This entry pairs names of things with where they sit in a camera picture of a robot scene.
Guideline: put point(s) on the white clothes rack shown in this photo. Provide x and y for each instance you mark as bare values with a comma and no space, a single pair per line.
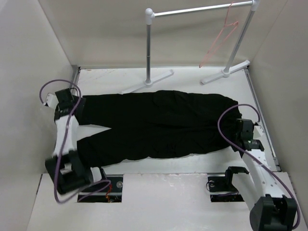
229,69

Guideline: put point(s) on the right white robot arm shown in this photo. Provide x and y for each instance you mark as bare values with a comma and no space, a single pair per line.
270,209

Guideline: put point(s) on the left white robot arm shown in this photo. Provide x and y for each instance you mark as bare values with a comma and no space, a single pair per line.
65,167

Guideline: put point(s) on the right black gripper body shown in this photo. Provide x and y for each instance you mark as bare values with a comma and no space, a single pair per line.
236,136

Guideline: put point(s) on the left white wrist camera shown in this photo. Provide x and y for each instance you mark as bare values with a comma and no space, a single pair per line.
51,101

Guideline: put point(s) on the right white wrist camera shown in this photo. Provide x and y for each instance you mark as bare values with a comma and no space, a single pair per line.
258,131

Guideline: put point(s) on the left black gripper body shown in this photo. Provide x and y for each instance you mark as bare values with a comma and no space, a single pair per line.
81,107

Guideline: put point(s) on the pink wire hanger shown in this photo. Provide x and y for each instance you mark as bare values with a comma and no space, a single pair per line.
224,34

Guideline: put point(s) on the black trousers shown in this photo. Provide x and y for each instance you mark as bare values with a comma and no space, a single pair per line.
158,125

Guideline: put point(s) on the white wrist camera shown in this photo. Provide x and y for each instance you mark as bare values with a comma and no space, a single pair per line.
258,131
51,101

